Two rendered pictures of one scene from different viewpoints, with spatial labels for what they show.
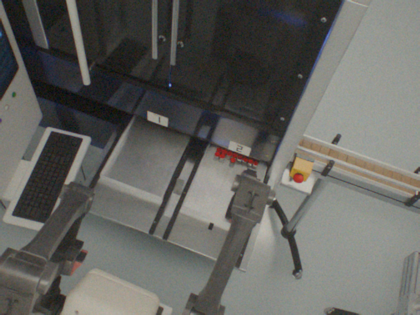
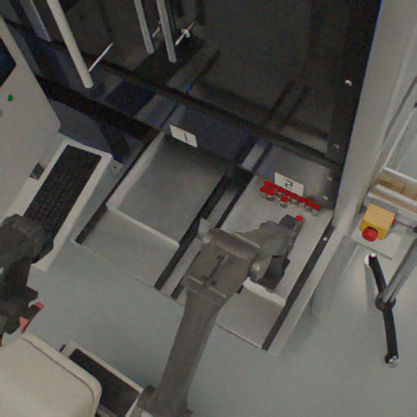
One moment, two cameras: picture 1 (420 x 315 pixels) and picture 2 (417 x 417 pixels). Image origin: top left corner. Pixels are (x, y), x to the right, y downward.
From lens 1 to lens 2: 41 cm
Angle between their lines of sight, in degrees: 16
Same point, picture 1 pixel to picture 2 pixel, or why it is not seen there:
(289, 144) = (352, 185)
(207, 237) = (232, 303)
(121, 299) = (41, 379)
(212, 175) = (254, 218)
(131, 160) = (150, 189)
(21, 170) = (26, 190)
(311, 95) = (369, 113)
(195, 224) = not seen: hidden behind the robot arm
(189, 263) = not seen: hidden behind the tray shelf
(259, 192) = (234, 259)
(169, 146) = (202, 173)
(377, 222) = not seen: outside the picture
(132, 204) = (140, 247)
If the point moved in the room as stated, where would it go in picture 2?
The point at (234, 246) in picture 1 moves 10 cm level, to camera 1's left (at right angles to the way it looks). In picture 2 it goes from (190, 334) to (134, 313)
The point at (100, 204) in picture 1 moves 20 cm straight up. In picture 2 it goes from (103, 243) to (82, 212)
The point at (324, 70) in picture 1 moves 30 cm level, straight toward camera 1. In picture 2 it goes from (381, 76) to (288, 196)
